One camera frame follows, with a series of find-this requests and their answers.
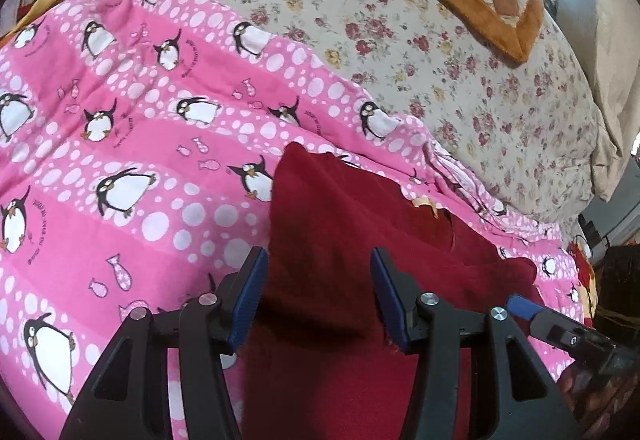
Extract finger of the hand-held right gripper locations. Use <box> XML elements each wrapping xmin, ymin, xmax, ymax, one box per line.
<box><xmin>506</xmin><ymin>297</ymin><xmax>576</xmax><ymax>347</ymax></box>

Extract floral bed quilt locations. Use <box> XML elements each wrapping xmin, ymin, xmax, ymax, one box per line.
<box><xmin>80</xmin><ymin>0</ymin><xmax>609</xmax><ymax>246</ymax></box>

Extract pink penguin print blanket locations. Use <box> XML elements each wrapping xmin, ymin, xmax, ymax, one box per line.
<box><xmin>0</xmin><ymin>0</ymin><xmax>596</xmax><ymax>440</ymax></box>

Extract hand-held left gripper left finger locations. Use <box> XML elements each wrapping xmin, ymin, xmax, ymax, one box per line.
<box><xmin>59</xmin><ymin>246</ymin><xmax>271</xmax><ymax>440</ymax></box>

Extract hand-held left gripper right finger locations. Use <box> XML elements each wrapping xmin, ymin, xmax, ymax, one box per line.
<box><xmin>369</xmin><ymin>247</ymin><xmax>584</xmax><ymax>440</ymax></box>

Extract dark red shirt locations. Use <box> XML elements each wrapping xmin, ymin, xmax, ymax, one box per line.
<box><xmin>240</xmin><ymin>141</ymin><xmax>539</xmax><ymax>440</ymax></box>

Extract yellow red printed cloth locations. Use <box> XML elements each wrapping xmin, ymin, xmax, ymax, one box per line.
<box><xmin>567</xmin><ymin>240</ymin><xmax>602</xmax><ymax>332</ymax></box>

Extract beige cloth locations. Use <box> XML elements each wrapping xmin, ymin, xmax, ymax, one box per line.
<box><xmin>555</xmin><ymin>0</ymin><xmax>640</xmax><ymax>202</ymax></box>

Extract dark wooden furniture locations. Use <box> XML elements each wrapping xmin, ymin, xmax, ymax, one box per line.
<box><xmin>597</xmin><ymin>244</ymin><xmax>640</xmax><ymax>323</ymax></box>

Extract person's dark patterned clothing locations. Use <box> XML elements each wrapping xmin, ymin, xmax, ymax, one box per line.
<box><xmin>557</xmin><ymin>362</ymin><xmax>640</xmax><ymax>440</ymax></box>

